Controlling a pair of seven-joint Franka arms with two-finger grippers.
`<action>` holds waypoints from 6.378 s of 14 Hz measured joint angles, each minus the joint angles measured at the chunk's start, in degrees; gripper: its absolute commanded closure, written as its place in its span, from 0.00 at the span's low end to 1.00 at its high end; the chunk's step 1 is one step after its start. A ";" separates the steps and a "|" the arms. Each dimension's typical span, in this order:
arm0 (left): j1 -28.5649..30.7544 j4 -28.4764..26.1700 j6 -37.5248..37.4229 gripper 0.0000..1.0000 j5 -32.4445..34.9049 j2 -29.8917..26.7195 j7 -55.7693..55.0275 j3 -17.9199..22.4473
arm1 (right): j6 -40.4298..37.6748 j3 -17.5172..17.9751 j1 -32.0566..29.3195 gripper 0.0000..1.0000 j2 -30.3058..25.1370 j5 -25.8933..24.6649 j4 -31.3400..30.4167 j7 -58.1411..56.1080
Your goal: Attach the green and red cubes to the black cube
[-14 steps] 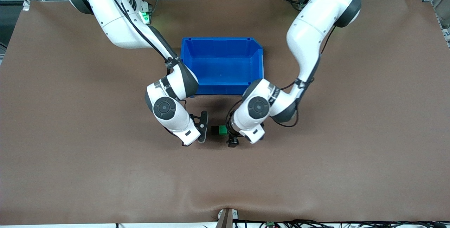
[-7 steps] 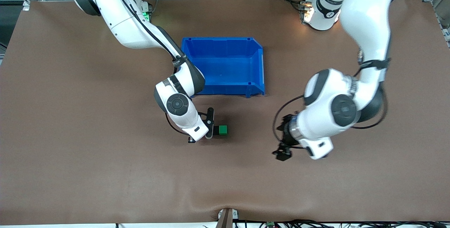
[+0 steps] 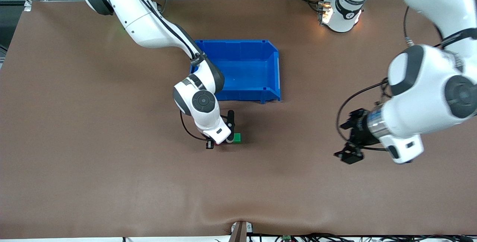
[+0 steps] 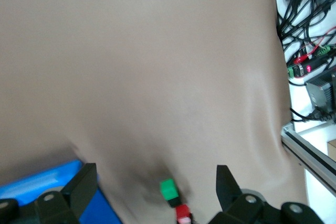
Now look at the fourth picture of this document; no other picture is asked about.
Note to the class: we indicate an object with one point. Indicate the black device with red display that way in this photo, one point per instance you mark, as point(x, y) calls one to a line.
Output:
point(311, 68)

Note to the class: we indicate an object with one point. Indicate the blue plastic storage bin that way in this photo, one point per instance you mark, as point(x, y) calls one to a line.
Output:
point(26, 184)

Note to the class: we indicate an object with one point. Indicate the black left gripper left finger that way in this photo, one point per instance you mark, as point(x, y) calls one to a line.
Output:
point(78, 195)

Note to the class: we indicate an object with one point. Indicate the cardboard box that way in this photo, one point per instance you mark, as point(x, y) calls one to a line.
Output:
point(332, 150)

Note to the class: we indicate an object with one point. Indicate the red alligator clip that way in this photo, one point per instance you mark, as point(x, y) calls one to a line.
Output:
point(300, 58)

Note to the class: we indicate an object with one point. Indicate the aluminium camera post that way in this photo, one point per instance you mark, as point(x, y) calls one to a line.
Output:
point(309, 155)

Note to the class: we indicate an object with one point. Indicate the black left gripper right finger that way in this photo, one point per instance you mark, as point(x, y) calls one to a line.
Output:
point(227, 190)

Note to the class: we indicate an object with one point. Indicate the black finned power supply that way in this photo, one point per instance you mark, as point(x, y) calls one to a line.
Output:
point(321, 90)

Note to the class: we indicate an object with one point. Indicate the small red cube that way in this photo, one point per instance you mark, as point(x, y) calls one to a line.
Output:
point(182, 212)

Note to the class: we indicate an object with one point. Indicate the brown table mat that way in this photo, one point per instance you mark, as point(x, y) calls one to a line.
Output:
point(131, 64)

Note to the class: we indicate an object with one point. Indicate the green terminal connector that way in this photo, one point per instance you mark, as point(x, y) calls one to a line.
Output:
point(324, 51)
point(291, 72)

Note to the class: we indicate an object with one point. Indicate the small green cube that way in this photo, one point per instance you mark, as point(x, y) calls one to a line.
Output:
point(169, 190)

